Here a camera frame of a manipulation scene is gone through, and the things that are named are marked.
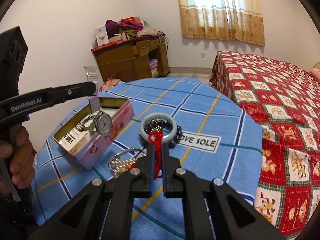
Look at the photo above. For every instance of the white box on desk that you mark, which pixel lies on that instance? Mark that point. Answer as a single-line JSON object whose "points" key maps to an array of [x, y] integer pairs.
{"points": [[101, 35]]}

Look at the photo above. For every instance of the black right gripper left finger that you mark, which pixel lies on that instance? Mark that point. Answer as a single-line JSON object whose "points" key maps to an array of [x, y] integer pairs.
{"points": [[102, 209]]}

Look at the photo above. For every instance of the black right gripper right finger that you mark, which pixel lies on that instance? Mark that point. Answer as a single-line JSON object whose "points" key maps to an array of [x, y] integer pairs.
{"points": [[212, 209]]}

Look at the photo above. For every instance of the silver wrist watch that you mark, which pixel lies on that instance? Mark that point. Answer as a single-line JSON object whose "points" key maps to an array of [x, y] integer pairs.
{"points": [[101, 120]]}

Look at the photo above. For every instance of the pink tin jewelry box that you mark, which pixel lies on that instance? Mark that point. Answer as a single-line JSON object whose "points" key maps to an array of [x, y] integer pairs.
{"points": [[121, 112]]}

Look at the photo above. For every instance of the pink pillow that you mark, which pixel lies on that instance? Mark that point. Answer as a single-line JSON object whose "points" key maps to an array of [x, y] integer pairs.
{"points": [[315, 72]]}

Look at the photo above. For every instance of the person's left hand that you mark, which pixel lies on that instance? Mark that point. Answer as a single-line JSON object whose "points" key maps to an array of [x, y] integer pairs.
{"points": [[21, 165]]}

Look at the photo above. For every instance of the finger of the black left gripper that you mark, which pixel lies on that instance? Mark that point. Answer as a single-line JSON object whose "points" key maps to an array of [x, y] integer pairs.
{"points": [[18, 108]]}

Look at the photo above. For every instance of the thin silver bangle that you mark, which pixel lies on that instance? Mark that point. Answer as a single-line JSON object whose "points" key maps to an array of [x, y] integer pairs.
{"points": [[125, 160]]}

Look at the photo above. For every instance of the colourful clothes pile on floor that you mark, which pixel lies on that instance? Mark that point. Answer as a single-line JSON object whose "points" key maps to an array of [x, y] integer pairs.
{"points": [[110, 82]]}

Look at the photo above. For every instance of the cream wooden headboard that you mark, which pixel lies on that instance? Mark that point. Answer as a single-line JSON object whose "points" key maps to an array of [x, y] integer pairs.
{"points": [[317, 65]]}

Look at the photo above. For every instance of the pile of clothes on desk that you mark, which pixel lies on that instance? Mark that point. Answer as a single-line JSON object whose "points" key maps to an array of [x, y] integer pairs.
{"points": [[129, 27]]}

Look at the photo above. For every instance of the printed paper in tin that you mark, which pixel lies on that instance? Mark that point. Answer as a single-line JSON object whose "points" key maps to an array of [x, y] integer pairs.
{"points": [[77, 138]]}

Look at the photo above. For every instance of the brown wooden desk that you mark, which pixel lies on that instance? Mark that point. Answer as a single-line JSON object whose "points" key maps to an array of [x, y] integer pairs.
{"points": [[130, 60]]}

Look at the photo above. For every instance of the pale green jade bangle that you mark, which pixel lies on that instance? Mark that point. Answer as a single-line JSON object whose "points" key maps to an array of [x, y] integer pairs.
{"points": [[161, 122]]}

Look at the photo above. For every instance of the red patchwork bedspread bed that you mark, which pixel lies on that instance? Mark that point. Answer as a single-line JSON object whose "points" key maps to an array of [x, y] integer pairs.
{"points": [[284, 100]]}

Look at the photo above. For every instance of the beige window curtain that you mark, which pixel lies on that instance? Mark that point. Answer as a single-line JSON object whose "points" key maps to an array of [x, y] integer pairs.
{"points": [[239, 20]]}

